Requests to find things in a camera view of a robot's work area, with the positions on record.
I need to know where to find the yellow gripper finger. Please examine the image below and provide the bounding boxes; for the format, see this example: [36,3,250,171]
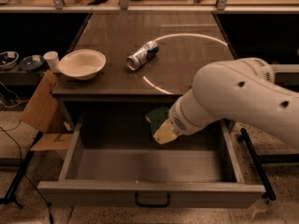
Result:
[153,119,180,145]

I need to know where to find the green and yellow sponge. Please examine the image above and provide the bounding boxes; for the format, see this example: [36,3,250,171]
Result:
[145,106,169,134]

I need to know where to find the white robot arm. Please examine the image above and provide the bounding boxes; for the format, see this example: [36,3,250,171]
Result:
[153,58,299,148]

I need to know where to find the grey open top drawer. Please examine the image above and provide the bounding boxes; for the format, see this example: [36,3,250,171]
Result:
[38,111,264,208]

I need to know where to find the grey cabinet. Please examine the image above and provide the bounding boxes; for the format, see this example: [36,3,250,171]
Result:
[53,11,235,136]

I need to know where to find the crushed silver soda can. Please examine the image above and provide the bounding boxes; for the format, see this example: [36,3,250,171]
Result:
[126,40,159,71]

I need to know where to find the black bar stand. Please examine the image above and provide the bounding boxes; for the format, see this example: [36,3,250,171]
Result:
[237,128,277,201]

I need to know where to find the brown cardboard box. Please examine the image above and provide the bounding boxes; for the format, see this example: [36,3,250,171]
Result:
[20,71,72,151]

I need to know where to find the white paper cup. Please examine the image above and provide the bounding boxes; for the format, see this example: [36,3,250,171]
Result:
[43,51,59,73]

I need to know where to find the blue patterned bowl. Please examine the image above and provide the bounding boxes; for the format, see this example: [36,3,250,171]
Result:
[20,55,45,72]

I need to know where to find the black tripod stand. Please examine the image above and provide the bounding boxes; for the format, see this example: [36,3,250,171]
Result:
[0,131,42,209]

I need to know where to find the small blue white bowl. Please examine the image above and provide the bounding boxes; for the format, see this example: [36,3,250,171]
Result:
[0,51,19,70]

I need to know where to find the black drawer handle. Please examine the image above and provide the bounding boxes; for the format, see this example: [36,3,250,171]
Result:
[135,192,171,208]

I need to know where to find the black floor cable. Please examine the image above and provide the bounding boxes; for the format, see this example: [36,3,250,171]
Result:
[0,125,54,224]

